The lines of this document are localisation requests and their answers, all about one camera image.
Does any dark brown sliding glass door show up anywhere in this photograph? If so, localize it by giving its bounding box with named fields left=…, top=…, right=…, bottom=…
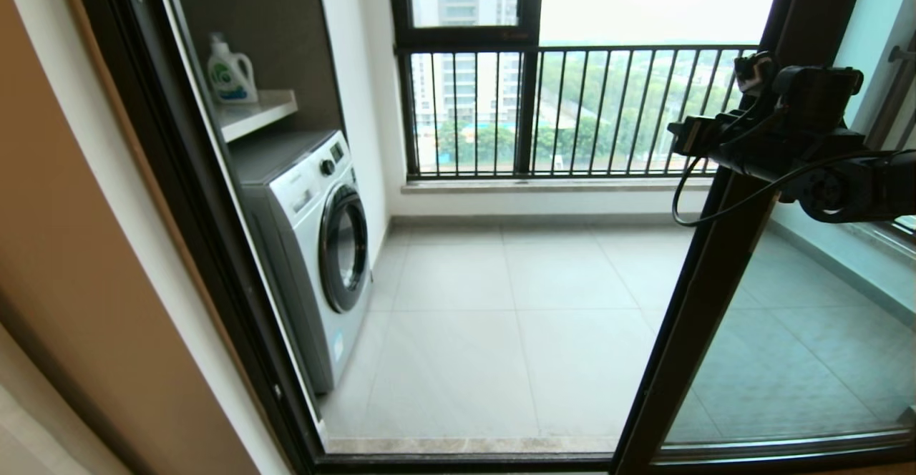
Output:
left=610, top=0, right=916, bottom=475

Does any black metal balcony railing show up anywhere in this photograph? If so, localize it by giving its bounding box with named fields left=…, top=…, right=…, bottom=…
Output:
left=852, top=3, right=916, bottom=236
left=397, top=44, right=759, bottom=179

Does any dark brown fixed glass door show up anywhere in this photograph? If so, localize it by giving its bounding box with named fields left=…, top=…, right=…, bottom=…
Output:
left=662, top=0, right=916, bottom=461

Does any white front-load washing machine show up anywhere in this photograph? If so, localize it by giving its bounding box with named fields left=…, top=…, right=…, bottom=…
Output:
left=230, top=130, right=373, bottom=396

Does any white laundry detergent bottle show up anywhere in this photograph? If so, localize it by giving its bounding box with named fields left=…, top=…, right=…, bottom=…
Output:
left=206, top=31, right=260, bottom=105

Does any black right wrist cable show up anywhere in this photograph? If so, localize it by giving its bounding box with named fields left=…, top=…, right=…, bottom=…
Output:
left=671, top=89, right=916, bottom=228

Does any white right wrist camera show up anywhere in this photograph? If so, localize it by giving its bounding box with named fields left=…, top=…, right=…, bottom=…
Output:
left=734, top=52, right=779, bottom=98

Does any black right wrist mount box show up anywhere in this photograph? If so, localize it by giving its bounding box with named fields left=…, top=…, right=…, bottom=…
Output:
left=773, top=66, right=864, bottom=136

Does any black window frame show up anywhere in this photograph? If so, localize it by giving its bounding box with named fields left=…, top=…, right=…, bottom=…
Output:
left=390, top=0, right=543, bottom=179

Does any white wall shelf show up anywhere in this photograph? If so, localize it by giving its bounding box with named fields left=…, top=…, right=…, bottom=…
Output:
left=215, top=90, right=298, bottom=144

